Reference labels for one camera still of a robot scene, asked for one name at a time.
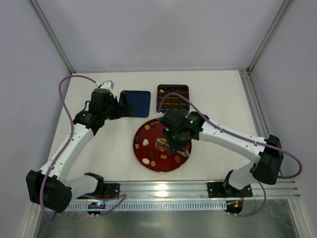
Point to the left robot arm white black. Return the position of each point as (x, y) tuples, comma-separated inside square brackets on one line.
[(49, 186)]

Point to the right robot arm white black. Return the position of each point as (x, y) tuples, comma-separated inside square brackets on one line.
[(264, 154)]

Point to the aluminium mounting rail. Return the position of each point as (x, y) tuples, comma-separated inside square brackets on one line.
[(165, 189)]

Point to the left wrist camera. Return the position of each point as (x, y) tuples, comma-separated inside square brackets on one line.
[(108, 85)]

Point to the metal tongs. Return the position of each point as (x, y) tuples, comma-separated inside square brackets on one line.
[(166, 146)]

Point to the white swirl oval chocolate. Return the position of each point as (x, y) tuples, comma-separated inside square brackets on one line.
[(145, 161)]

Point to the brown oval chocolate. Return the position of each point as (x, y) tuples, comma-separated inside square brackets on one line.
[(177, 159)]

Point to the blue chocolate box with tray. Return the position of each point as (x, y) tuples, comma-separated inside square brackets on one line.
[(172, 102)]

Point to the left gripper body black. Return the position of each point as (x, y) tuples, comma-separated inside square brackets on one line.
[(120, 109)]

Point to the red round plate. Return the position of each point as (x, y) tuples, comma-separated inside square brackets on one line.
[(162, 165)]

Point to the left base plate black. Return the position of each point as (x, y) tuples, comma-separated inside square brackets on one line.
[(111, 190)]

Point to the blue tin lid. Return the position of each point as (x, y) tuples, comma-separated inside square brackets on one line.
[(140, 102)]

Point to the white slotted cable duct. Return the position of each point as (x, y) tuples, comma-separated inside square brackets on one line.
[(150, 205)]

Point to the white shell chocolate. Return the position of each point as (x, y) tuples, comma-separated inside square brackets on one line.
[(145, 142)]

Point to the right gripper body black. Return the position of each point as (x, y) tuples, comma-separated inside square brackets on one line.
[(179, 147)]

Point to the dark cone chocolate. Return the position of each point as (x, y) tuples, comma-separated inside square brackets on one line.
[(151, 154)]

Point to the base plate black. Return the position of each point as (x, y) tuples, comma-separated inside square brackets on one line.
[(111, 190), (216, 190)]

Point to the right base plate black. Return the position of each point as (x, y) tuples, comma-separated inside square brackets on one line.
[(216, 190)]

